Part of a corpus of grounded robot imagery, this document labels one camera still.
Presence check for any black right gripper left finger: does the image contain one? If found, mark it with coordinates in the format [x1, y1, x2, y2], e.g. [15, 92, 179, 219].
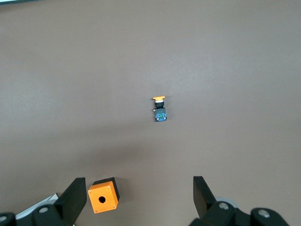
[0, 177, 87, 226]

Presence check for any yellow mushroom push button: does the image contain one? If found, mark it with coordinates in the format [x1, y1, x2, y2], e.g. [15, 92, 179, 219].
[151, 95, 168, 122]

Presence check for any orange button box with hole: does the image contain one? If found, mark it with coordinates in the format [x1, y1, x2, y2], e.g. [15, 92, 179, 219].
[87, 177, 120, 214]

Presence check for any brown table cover mat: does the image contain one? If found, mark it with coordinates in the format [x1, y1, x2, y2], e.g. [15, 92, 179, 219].
[0, 0, 301, 226]

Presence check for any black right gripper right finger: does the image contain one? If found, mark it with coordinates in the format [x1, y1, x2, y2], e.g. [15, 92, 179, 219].
[189, 176, 290, 226]

